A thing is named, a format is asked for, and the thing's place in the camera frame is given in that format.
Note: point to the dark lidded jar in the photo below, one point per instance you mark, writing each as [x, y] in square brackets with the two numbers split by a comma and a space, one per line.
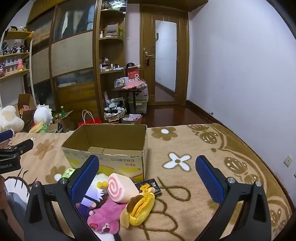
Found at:
[106, 61]

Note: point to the tall open cardboard box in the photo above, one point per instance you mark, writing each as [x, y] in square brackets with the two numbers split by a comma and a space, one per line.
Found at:
[25, 102]

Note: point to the yellow banana plush pouch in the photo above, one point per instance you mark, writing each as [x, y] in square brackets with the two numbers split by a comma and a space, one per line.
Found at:
[141, 208]

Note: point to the big white-haired plush doll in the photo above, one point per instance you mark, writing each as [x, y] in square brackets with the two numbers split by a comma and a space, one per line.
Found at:
[42, 114]

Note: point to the green frog burger plush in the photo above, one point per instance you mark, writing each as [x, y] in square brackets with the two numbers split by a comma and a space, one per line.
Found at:
[41, 127]

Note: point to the small wooden table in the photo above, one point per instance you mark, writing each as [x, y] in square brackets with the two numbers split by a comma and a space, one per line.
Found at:
[126, 90]

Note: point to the black white striped plush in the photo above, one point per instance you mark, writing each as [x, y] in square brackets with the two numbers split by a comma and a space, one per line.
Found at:
[113, 104]

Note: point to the wooden door with mirror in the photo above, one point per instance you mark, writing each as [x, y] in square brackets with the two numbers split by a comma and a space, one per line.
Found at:
[148, 81]

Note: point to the lace trimmed wicker basket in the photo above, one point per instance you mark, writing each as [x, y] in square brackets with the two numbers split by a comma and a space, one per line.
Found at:
[114, 117]

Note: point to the wooden corner shelf unit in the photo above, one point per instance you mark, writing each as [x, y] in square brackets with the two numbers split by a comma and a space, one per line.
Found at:
[97, 69]

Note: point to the small white-haired plush doll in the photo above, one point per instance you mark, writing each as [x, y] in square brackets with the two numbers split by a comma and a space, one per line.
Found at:
[97, 192]

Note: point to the pink cloth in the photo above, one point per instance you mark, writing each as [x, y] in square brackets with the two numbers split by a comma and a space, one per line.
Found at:
[131, 85]

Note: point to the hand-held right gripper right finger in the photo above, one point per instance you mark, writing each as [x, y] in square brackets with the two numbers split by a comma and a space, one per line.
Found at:
[209, 183]

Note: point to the beige floral blanket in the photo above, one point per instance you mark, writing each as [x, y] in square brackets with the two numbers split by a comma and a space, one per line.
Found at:
[185, 208]

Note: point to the black cap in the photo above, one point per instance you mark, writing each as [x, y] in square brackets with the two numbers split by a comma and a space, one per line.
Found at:
[130, 64]

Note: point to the wooden wardrobe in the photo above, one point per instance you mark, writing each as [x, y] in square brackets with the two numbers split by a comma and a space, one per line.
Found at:
[69, 60]

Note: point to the stack of small boxes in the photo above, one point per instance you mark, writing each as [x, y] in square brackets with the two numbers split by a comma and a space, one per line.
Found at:
[121, 82]

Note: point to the wall shelf with figurines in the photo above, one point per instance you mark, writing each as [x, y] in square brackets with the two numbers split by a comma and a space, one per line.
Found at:
[13, 54]

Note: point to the red paper bag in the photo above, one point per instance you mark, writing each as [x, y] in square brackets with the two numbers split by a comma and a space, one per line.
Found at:
[91, 121]

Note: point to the green bottle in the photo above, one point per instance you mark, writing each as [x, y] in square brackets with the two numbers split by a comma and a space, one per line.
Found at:
[62, 111]

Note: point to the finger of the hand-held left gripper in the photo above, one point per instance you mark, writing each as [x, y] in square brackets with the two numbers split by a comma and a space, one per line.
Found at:
[5, 135]
[22, 147]

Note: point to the white curved pole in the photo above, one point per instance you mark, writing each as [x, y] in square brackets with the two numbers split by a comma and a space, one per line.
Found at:
[32, 76]

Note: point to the red hanging ornament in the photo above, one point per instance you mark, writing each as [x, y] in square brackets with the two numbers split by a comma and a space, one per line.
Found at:
[147, 62]

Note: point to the large white plush toy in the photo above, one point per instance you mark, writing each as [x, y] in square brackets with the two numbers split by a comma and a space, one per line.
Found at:
[9, 118]

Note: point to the clear plastic storage box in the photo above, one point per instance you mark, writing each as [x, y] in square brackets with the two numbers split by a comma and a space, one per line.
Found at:
[141, 105]

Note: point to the white wall socket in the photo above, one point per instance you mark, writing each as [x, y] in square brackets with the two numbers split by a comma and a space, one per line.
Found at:
[288, 160]

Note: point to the black packet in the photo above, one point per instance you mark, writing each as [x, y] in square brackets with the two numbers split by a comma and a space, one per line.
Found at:
[155, 186]

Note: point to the pink bear plush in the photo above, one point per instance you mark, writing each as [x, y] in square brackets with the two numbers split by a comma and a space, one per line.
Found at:
[108, 213]

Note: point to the small cardboard box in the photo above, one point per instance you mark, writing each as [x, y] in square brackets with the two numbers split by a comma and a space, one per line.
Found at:
[54, 128]

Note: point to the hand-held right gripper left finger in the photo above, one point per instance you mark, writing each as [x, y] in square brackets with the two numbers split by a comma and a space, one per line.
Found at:
[84, 183]

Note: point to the photo frame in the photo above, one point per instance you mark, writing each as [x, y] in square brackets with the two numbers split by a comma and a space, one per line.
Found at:
[111, 29]

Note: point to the low cardboard box pink items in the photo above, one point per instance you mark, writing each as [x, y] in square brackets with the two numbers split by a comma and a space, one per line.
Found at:
[130, 120]

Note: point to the pink figure toy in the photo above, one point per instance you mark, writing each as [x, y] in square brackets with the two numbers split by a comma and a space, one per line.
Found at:
[20, 64]

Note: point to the cardboard box with bottles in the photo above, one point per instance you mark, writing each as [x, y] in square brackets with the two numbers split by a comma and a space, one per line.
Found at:
[67, 122]

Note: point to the pink swirl roll plush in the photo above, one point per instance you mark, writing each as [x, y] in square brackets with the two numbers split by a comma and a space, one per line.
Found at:
[120, 187]

